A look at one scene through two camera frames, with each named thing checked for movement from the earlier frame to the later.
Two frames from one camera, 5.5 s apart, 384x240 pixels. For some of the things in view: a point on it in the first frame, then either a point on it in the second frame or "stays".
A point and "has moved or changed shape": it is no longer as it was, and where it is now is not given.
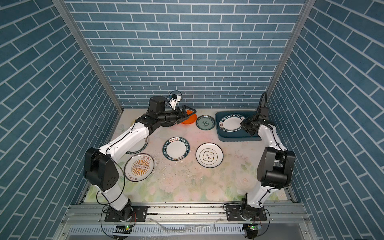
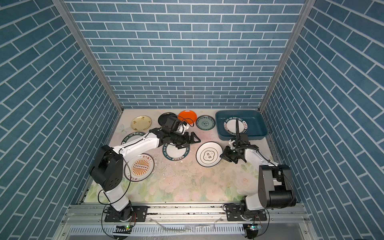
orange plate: (191, 120) stays
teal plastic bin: (228, 127) stays
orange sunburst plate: (138, 167) stays
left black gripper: (177, 116) to (185, 140)
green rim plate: (231, 123) has moved or changed shape
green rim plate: (176, 148) stays
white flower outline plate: (209, 155) stays
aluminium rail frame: (87, 221) stays
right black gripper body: (248, 124) to (231, 155)
